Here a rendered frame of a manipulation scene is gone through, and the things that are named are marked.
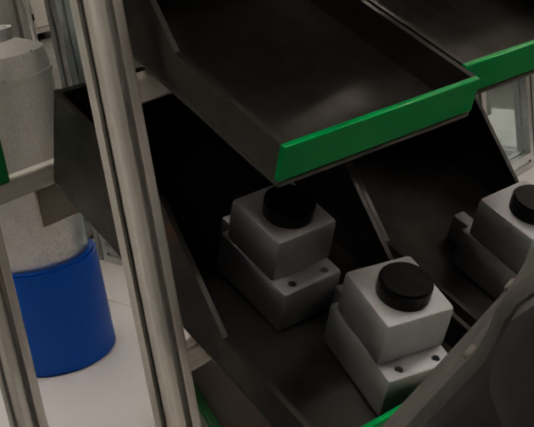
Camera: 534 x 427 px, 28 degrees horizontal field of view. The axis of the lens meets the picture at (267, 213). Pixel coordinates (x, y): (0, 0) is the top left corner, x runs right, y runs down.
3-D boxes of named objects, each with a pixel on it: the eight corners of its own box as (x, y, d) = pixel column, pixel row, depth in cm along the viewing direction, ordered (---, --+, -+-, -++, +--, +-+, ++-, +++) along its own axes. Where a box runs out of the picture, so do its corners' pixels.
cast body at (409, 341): (443, 397, 60) (475, 308, 55) (378, 419, 58) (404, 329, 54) (366, 298, 65) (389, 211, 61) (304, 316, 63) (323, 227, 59)
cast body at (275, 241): (334, 307, 64) (355, 218, 60) (278, 333, 62) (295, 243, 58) (252, 227, 69) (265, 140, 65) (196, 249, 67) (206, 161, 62)
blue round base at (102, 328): (138, 340, 150) (119, 241, 145) (49, 389, 140) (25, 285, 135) (71, 318, 161) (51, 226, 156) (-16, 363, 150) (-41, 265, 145)
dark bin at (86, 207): (491, 381, 62) (526, 290, 57) (319, 481, 55) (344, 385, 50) (213, 130, 78) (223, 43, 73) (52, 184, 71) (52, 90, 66)
